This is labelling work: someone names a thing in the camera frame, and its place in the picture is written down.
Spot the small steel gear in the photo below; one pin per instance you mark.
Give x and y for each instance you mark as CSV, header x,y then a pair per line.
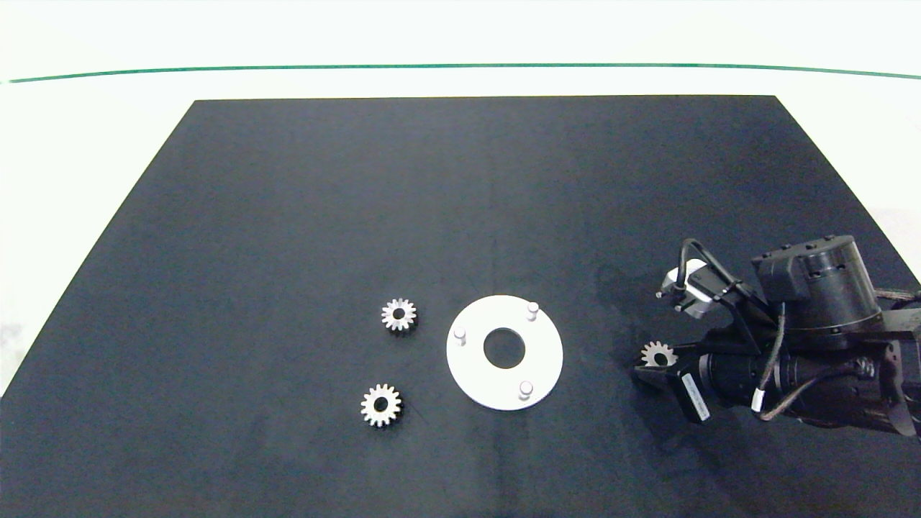
x,y
372,408
390,317
651,352

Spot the round white plate with pins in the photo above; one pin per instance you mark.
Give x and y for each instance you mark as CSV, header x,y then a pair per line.
x,y
475,374

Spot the dark mat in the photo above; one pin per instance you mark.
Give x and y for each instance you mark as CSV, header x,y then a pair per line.
x,y
252,252

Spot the silver boxy wrist camera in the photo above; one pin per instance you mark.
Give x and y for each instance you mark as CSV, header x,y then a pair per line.
x,y
691,295

